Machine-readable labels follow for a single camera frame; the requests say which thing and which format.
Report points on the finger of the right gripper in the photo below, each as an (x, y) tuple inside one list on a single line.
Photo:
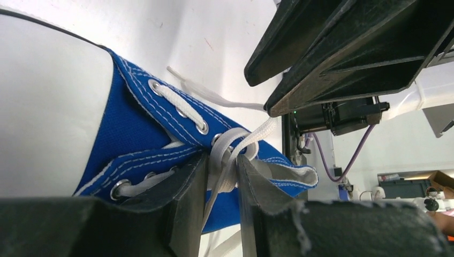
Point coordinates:
[(294, 29), (374, 48)]

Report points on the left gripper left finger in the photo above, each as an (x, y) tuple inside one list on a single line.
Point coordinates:
[(165, 220)]

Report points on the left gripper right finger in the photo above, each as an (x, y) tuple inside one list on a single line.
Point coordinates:
[(276, 224)]

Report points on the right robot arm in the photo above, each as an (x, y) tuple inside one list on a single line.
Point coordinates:
[(344, 116)]

